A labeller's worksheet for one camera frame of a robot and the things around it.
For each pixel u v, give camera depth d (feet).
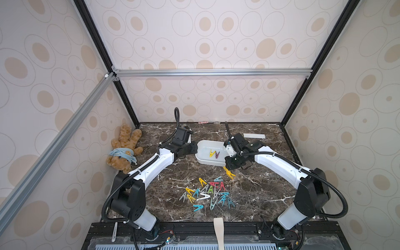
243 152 1.98
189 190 2.83
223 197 2.73
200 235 2.40
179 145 2.16
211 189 2.86
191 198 2.73
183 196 2.76
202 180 2.94
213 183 2.93
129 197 1.41
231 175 3.02
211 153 3.35
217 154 3.36
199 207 2.66
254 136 3.70
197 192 2.80
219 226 2.51
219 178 3.01
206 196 2.78
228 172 2.67
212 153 3.36
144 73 5.63
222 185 2.87
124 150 3.04
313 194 1.44
